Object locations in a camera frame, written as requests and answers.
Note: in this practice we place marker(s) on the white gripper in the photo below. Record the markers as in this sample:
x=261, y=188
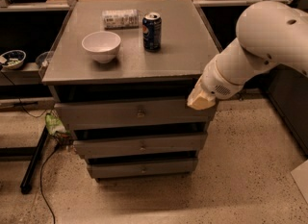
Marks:
x=216, y=81

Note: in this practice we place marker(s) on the grey top drawer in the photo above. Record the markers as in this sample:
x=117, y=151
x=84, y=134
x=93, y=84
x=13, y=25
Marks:
x=129, y=113

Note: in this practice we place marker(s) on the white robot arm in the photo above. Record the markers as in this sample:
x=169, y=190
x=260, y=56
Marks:
x=268, y=33

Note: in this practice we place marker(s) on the grey drawer cabinet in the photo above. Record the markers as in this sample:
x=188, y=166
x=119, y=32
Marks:
x=73, y=76

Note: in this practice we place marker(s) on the grey middle drawer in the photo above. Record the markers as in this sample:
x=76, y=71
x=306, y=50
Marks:
x=129, y=146

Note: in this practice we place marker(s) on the blue pepsi can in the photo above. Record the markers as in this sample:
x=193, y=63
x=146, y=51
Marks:
x=151, y=29

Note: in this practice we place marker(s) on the white ceramic bowl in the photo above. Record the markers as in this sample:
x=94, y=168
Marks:
x=102, y=46

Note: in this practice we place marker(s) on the lying silver can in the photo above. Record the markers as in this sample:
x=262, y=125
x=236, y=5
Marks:
x=116, y=19

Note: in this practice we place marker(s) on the green snack bag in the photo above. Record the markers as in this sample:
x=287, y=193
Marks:
x=57, y=130

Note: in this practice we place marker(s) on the small glass bowl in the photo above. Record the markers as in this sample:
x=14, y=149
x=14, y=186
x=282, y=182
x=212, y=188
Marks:
x=44, y=58

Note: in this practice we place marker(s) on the left grey shelf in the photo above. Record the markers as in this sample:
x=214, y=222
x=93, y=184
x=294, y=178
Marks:
x=28, y=74

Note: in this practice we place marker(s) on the blue patterned bowl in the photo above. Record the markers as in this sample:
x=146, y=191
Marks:
x=12, y=59

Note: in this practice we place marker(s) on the black table leg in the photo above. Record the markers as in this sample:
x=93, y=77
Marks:
x=26, y=182

